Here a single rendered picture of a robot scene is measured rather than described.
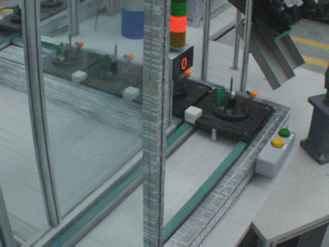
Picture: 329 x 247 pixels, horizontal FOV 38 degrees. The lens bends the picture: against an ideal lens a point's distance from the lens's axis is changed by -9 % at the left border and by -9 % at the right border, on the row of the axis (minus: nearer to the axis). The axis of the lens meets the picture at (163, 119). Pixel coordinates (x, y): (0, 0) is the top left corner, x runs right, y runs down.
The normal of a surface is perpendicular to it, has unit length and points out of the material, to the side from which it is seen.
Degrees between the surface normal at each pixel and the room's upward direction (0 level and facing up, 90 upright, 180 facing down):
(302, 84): 0
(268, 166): 90
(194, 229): 0
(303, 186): 0
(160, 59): 90
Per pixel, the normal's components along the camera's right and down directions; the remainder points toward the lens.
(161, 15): 0.85, 0.30
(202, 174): 0.03, -0.85
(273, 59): 0.55, -0.34
